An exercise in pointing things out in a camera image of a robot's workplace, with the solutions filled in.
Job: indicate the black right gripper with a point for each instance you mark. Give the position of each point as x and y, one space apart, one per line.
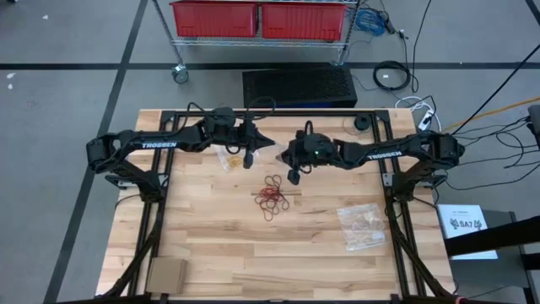
301 152

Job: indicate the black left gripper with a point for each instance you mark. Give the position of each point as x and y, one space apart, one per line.
244 137

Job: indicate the yellow rubber band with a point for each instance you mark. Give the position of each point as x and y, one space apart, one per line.
231 161
239 160

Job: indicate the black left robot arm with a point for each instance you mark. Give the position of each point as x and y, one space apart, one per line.
158 144

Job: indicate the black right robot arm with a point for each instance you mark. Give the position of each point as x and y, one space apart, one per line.
384 155

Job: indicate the black perforated computer case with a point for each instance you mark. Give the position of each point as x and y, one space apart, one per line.
299 86

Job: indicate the red plastic storage bin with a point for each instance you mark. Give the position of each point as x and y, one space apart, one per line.
211 19
304 21

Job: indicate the white power strip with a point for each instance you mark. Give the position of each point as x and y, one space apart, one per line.
426 120

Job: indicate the brown cardboard box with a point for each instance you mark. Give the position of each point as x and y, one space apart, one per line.
166 274

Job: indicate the white SA7 booklet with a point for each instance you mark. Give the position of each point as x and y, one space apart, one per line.
464 236

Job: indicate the black beam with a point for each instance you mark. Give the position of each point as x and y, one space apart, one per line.
498 236

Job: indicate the grey side table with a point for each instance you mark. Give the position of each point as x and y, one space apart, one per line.
485 278

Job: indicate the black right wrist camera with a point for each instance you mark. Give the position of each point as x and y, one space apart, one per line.
294 177

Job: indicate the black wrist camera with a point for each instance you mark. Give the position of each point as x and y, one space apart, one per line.
294 177
248 160

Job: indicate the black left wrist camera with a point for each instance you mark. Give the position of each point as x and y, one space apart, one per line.
248 160

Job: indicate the black aluminium table frame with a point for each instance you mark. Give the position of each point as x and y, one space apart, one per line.
274 113

